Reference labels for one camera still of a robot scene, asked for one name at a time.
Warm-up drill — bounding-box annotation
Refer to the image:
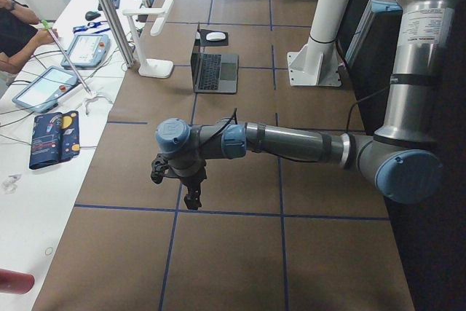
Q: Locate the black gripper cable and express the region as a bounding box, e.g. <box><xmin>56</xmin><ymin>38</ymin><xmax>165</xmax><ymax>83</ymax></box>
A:
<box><xmin>203</xmin><ymin>107</ymin><xmax>241</xmax><ymax>144</ymax></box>

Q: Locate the upper teach pendant tablet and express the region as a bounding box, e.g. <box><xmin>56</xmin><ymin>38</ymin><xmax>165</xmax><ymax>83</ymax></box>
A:
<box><xmin>66</xmin><ymin>34</ymin><xmax>110</xmax><ymax>69</ymax></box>

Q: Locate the person's hand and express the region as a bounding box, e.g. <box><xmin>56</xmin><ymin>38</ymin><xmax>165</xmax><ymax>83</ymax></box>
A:
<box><xmin>33</xmin><ymin>29</ymin><xmax>58</xmax><ymax>46</ymax></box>

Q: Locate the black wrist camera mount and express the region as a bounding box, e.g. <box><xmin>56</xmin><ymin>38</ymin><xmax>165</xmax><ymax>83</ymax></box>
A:
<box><xmin>150</xmin><ymin>154</ymin><xmax>170</xmax><ymax>184</ymax></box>

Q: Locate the black mouse pad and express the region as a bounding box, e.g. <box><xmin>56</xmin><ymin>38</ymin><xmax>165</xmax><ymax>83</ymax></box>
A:
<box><xmin>196</xmin><ymin>29</ymin><xmax>229</xmax><ymax>47</ymax></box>

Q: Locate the white computer mouse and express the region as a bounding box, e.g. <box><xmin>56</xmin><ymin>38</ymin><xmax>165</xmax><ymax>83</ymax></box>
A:
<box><xmin>205</xmin><ymin>31</ymin><xmax>226</xmax><ymax>42</ymax></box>

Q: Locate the red cylinder bottle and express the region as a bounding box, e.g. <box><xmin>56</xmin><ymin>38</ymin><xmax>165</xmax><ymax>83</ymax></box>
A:
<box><xmin>0</xmin><ymin>269</ymin><xmax>35</xmax><ymax>294</ymax></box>

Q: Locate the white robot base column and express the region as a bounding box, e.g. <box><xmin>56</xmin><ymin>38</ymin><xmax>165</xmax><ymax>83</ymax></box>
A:
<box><xmin>287</xmin><ymin>0</ymin><xmax>349</xmax><ymax>87</ymax></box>

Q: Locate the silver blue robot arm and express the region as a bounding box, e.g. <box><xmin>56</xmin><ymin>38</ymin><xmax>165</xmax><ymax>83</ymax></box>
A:
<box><xmin>151</xmin><ymin>0</ymin><xmax>464</xmax><ymax>210</ymax></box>

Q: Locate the grey laptop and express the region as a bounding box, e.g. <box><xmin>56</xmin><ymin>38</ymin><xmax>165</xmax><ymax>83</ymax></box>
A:
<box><xmin>190</xmin><ymin>23</ymin><xmax>240</xmax><ymax>95</ymax></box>

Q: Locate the person's forearm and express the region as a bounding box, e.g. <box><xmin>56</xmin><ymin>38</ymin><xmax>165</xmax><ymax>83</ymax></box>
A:
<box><xmin>1</xmin><ymin>37</ymin><xmax>41</xmax><ymax>74</ymax></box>

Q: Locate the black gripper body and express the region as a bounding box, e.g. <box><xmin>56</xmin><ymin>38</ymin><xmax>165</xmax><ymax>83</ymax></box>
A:
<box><xmin>180</xmin><ymin>166</ymin><xmax>207</xmax><ymax>190</ymax></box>

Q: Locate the white grabber claw stick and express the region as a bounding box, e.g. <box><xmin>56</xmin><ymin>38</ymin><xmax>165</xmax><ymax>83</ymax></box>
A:
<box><xmin>41</xmin><ymin>20</ymin><xmax>114</xmax><ymax>116</ymax></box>

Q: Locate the lower teach pendant tablet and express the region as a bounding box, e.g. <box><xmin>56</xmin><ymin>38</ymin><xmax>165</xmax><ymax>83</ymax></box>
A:
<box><xmin>12</xmin><ymin>66</ymin><xmax>78</xmax><ymax>113</ymax></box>

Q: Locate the dark blue space pencil case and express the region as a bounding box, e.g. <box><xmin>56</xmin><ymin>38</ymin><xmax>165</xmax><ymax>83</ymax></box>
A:
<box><xmin>29</xmin><ymin>111</ymin><xmax>80</xmax><ymax>170</ymax></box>

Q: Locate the blue lanyard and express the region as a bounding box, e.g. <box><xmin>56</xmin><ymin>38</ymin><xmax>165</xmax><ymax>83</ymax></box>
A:
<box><xmin>73</xmin><ymin>21</ymin><xmax>111</xmax><ymax>34</ymax></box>

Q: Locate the aluminium frame post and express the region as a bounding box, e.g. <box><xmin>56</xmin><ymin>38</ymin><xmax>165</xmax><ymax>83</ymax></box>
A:
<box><xmin>98</xmin><ymin>0</ymin><xmax>135</xmax><ymax>68</ymax></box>

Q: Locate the black computer mouse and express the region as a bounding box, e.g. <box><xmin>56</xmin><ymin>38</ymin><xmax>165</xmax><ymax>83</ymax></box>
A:
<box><xmin>84</xmin><ymin>11</ymin><xmax>101</xmax><ymax>21</ymax></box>

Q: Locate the teach pendant tablet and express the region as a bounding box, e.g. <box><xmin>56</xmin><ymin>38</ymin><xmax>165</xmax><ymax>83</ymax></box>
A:
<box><xmin>66</xmin><ymin>34</ymin><xmax>110</xmax><ymax>69</ymax></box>
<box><xmin>12</xmin><ymin>66</ymin><xmax>78</xmax><ymax>113</ymax></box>

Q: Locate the white desk lamp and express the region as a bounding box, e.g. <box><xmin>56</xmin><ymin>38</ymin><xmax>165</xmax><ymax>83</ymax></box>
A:
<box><xmin>122</xmin><ymin>0</ymin><xmax>175</xmax><ymax>79</ymax></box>

